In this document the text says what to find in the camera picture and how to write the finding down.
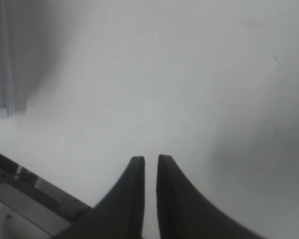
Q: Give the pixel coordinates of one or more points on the white microwave door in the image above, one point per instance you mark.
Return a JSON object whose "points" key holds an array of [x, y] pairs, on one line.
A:
{"points": [[6, 82]]}

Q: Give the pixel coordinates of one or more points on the dark robot base frame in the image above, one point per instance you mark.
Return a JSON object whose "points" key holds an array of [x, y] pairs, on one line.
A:
{"points": [[31, 207]]}

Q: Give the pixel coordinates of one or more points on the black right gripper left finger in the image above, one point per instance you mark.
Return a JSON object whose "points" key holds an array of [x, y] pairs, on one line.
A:
{"points": [[120, 214]]}

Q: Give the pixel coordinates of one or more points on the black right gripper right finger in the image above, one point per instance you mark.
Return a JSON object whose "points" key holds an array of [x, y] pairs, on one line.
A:
{"points": [[183, 213]]}

